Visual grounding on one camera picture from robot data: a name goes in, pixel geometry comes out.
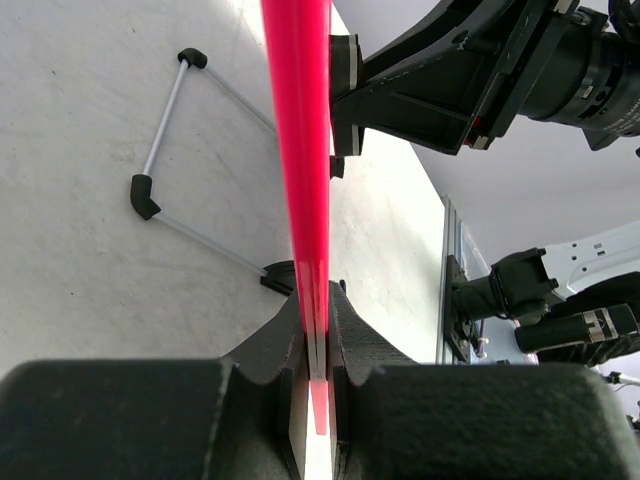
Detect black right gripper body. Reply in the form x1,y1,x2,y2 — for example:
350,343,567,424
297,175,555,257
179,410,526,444
463,1,578,150

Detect aluminium front rail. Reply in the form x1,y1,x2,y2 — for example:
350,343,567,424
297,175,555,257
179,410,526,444
436,196,462,365

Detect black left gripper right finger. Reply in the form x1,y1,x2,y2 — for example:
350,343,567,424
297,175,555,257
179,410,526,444
328,283,639,479

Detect whiteboard wire stand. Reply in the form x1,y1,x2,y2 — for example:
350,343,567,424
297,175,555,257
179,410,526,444
130,47,295,296

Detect black whiteboard eraser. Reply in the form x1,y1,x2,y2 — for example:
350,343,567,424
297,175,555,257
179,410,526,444
327,33,366,157

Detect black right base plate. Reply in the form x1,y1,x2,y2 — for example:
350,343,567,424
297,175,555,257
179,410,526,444
442,255,476,364

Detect pink framed whiteboard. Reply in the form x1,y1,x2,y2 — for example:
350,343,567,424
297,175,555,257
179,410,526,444
259,0,332,480

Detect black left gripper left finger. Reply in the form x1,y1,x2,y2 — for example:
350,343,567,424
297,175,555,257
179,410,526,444
1,296,306,479

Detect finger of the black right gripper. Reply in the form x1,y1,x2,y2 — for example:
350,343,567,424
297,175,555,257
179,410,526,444
332,1,518,155

